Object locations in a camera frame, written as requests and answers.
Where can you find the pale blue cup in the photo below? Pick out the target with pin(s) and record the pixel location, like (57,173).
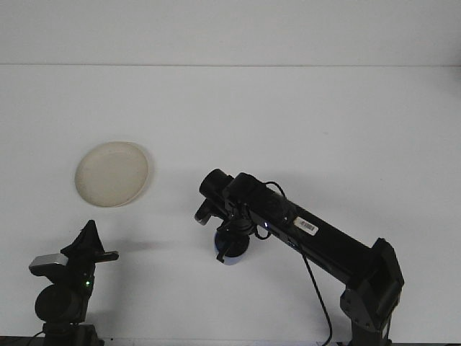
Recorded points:
(234,260)

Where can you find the pale round plate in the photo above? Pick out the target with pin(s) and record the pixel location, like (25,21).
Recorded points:
(111,174)

